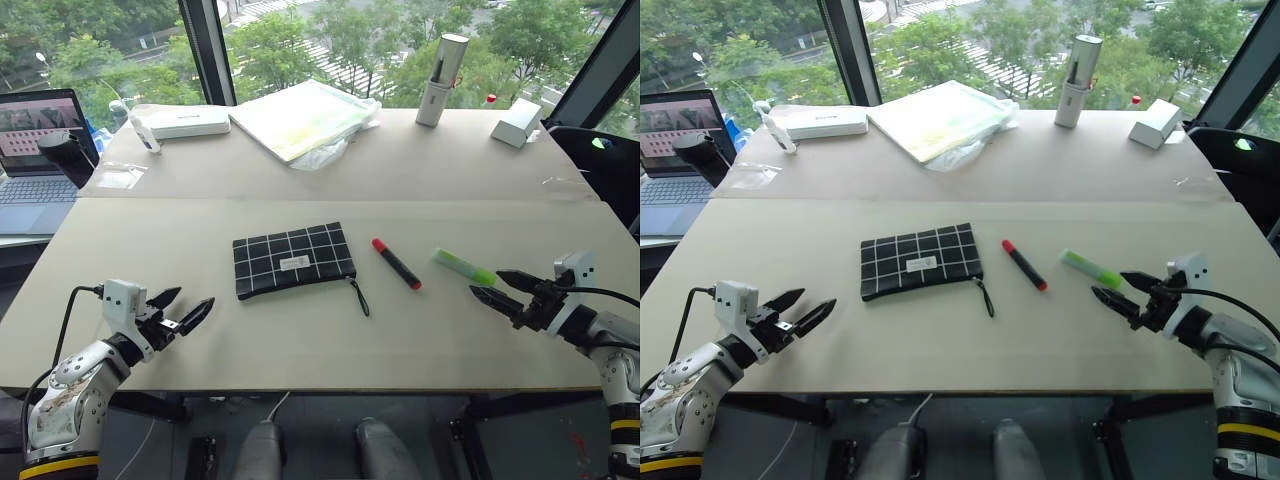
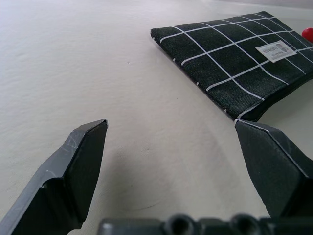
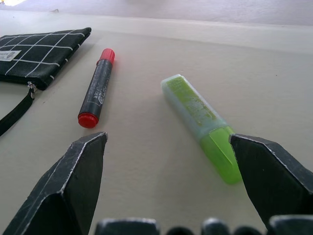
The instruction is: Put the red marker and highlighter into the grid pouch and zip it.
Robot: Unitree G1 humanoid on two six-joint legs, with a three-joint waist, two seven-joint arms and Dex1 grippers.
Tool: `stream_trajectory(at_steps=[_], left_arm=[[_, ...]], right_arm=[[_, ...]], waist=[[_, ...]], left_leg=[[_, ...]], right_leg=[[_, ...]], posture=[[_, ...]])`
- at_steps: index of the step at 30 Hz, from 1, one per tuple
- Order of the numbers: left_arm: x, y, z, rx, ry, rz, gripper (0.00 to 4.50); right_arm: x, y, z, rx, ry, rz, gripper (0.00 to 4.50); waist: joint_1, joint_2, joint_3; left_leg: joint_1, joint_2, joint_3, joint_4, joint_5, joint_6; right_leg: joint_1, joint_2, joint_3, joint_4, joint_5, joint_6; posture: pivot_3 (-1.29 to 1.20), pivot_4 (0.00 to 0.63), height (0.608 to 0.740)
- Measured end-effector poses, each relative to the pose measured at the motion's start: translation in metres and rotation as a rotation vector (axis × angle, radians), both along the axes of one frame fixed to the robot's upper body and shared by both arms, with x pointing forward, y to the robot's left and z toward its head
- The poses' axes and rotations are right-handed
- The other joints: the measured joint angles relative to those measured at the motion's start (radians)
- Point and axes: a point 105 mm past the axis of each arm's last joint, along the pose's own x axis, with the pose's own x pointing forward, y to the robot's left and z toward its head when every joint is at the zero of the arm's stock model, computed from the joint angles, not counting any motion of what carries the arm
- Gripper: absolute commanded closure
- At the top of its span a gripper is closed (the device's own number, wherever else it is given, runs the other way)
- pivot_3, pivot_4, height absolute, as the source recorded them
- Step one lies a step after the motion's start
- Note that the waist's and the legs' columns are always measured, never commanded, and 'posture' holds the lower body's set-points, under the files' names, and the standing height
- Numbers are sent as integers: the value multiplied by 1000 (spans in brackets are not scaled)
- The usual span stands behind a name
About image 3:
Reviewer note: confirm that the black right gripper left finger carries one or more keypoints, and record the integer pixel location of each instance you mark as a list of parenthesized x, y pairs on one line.
[(73, 186)]

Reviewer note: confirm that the black marker with red cap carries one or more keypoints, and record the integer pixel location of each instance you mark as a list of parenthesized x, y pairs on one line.
[(99, 85)]

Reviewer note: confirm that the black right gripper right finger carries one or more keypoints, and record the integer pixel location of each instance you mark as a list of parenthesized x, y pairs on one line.
[(269, 176)]

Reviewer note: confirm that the green highlighter pen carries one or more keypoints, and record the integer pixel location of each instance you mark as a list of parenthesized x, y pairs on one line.
[(195, 107)]

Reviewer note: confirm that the black grid pencil pouch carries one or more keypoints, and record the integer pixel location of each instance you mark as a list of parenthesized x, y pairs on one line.
[(44, 56)]

